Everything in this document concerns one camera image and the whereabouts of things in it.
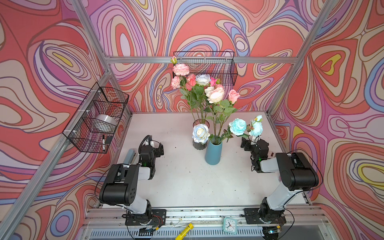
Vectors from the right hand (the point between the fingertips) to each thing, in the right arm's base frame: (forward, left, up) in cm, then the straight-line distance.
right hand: (250, 140), depth 96 cm
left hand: (-2, +62, +2) cm, 62 cm away
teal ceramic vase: (-14, +26, +9) cm, 31 cm away
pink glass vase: (-2, +34, -2) cm, 34 cm away
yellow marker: (-46, +40, -3) cm, 61 cm away
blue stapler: (-10, +76, +1) cm, 76 cm away
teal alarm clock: (-46, +21, -4) cm, 51 cm away
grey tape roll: (-3, +80, +27) cm, 85 cm away
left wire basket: (-7, +84, +28) cm, 89 cm away
